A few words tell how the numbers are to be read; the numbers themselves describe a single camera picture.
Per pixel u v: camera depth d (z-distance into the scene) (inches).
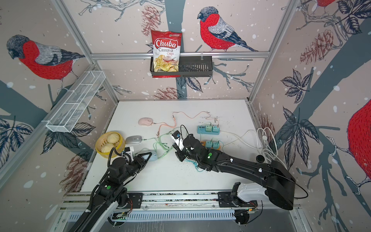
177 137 25.1
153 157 31.5
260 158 31.2
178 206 28.7
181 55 34.8
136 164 28.5
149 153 30.9
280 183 16.0
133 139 37.5
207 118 40.4
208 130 37.7
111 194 23.1
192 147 21.4
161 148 36.5
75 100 30.4
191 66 42.1
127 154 28.4
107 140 36.5
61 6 28.0
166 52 33.3
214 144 34.2
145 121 41.0
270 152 37.1
